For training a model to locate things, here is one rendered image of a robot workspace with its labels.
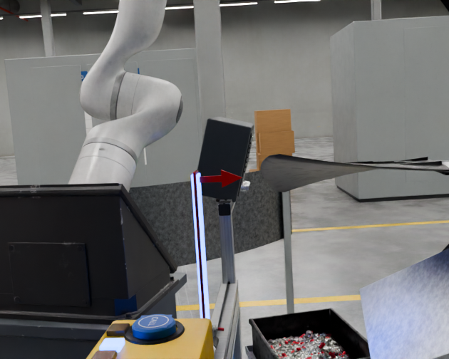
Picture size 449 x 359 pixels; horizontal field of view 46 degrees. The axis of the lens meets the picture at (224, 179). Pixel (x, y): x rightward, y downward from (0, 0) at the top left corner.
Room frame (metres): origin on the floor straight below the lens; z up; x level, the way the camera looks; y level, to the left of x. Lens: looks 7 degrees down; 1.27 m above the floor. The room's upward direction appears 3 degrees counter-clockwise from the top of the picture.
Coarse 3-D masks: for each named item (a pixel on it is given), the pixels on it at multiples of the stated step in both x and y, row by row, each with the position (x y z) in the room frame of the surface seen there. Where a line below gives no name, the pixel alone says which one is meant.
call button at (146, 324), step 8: (136, 320) 0.48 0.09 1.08; (144, 320) 0.48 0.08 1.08; (152, 320) 0.48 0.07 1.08; (160, 320) 0.47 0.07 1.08; (168, 320) 0.47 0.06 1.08; (136, 328) 0.46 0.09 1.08; (144, 328) 0.46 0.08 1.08; (152, 328) 0.46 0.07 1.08; (160, 328) 0.46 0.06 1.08; (168, 328) 0.46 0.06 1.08; (136, 336) 0.46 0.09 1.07; (144, 336) 0.45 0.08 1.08; (152, 336) 0.45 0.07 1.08; (160, 336) 0.45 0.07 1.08
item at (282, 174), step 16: (272, 160) 0.64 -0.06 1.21; (288, 160) 0.63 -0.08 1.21; (304, 160) 0.62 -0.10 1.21; (320, 160) 0.62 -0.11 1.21; (416, 160) 0.72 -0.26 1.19; (432, 160) 0.67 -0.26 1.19; (272, 176) 0.74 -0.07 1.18; (288, 176) 0.75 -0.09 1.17; (304, 176) 0.76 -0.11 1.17; (320, 176) 0.77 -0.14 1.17; (336, 176) 0.79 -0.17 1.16
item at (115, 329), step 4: (112, 324) 0.48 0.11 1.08; (116, 324) 0.48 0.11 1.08; (120, 324) 0.48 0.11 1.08; (124, 324) 0.48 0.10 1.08; (128, 324) 0.48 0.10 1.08; (108, 328) 0.47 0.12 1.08; (112, 328) 0.47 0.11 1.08; (116, 328) 0.47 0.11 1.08; (120, 328) 0.47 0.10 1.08; (124, 328) 0.47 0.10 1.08; (128, 328) 0.48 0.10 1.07; (108, 332) 0.47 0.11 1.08; (112, 332) 0.47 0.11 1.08; (116, 332) 0.47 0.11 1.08; (120, 332) 0.47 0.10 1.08; (124, 332) 0.47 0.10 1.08
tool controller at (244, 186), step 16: (208, 128) 1.29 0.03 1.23; (224, 128) 1.29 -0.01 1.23; (240, 128) 1.29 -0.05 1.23; (208, 144) 1.29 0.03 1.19; (224, 144) 1.29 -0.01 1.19; (240, 144) 1.29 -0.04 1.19; (208, 160) 1.29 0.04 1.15; (224, 160) 1.29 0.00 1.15; (240, 160) 1.29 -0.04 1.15; (240, 176) 1.29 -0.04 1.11; (208, 192) 1.29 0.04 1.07; (224, 192) 1.29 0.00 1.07; (240, 192) 1.31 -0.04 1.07
